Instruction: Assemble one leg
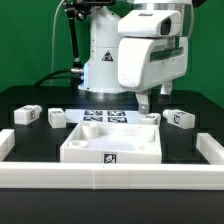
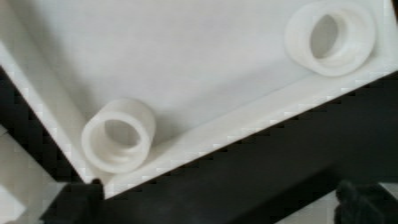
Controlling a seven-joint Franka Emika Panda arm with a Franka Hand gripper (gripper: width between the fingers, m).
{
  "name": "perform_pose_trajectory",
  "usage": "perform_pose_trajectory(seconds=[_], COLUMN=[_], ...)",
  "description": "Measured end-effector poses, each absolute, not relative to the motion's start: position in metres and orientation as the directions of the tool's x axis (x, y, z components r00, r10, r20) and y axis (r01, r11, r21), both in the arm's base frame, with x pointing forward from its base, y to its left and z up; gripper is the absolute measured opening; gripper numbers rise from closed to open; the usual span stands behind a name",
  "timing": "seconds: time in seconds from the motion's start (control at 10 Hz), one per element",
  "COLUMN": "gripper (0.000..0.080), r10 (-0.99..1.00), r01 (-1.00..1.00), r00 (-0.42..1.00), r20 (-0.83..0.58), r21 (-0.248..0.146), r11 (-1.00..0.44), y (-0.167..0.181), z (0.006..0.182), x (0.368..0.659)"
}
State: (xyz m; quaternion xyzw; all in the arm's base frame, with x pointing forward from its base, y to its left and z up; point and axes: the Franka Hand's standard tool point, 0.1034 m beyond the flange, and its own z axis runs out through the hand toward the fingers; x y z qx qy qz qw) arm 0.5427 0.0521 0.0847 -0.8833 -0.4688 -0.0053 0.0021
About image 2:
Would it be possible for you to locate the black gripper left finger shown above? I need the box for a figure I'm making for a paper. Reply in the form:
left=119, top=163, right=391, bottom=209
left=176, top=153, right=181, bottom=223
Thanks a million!
left=39, top=182, right=105, bottom=224

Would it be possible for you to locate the white square tabletop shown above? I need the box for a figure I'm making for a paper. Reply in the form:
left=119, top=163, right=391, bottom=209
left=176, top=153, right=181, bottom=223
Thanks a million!
left=0, top=0, right=398, bottom=196

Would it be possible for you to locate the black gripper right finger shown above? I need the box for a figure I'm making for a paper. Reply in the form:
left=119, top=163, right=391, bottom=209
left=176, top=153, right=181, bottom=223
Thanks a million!
left=334, top=181, right=398, bottom=224

